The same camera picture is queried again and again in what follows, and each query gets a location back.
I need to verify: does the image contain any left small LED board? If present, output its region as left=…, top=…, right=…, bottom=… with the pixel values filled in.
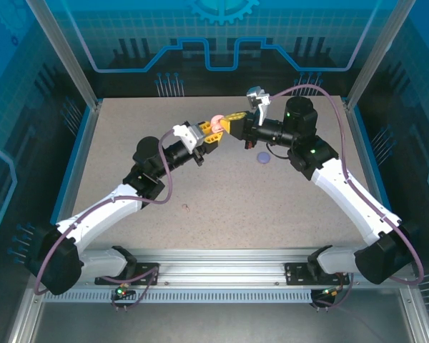
left=113, top=282, right=135, bottom=300

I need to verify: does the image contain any left aluminium frame post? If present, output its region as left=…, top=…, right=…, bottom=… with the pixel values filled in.
left=25, top=0, right=104, bottom=110

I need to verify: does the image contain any slotted grey cable duct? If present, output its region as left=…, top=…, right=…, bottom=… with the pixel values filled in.
left=42, top=289, right=314, bottom=304

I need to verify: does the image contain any aluminium mounting rail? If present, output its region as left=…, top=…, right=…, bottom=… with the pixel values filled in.
left=34, top=249, right=412, bottom=290

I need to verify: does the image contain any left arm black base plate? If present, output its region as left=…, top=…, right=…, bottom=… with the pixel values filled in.
left=94, top=262, right=161, bottom=286

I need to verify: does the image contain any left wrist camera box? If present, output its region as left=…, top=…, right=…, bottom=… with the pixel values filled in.
left=173, top=123, right=203, bottom=154

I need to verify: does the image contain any right small LED board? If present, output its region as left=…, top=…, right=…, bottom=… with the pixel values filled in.
left=312, top=287, right=340, bottom=302

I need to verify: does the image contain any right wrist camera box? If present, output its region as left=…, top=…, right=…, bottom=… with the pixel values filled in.
left=246, top=85, right=272, bottom=126

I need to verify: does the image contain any small led board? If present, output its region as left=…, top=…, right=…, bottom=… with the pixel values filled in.
left=312, top=287, right=340, bottom=302
left=113, top=282, right=135, bottom=300

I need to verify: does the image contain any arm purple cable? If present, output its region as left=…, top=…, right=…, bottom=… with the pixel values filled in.
left=267, top=84, right=425, bottom=312
left=34, top=128, right=176, bottom=312

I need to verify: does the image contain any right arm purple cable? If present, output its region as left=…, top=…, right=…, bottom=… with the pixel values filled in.
left=267, top=84, right=425, bottom=312

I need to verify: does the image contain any right aluminium frame post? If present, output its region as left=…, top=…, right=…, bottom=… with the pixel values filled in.
left=344, top=0, right=421, bottom=111

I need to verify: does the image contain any aluminium side rail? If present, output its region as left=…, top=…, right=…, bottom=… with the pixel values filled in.
left=345, top=103, right=410, bottom=260
left=53, top=101, right=103, bottom=258

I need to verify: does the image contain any aluminium frame post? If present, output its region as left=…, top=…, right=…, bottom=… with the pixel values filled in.
left=25, top=0, right=104, bottom=110
left=344, top=0, right=421, bottom=111

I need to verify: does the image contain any pink earbud charging case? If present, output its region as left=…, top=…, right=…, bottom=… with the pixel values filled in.
left=210, top=114, right=225, bottom=134

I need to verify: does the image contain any left aluminium side rail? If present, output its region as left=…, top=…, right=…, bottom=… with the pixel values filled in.
left=53, top=101, right=103, bottom=258

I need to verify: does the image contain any grey metal base panel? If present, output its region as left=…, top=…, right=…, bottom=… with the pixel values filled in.
left=31, top=302, right=415, bottom=343

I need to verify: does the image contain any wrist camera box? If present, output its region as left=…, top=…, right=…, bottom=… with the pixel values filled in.
left=173, top=123, right=203, bottom=154
left=246, top=85, right=272, bottom=126

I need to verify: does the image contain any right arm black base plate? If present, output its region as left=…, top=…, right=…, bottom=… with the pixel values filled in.
left=284, top=262, right=351, bottom=287

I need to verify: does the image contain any right aluminium side rail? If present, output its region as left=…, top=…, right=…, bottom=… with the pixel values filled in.
left=345, top=103, right=410, bottom=260

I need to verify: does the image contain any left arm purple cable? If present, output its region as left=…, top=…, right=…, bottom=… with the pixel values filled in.
left=34, top=128, right=176, bottom=312

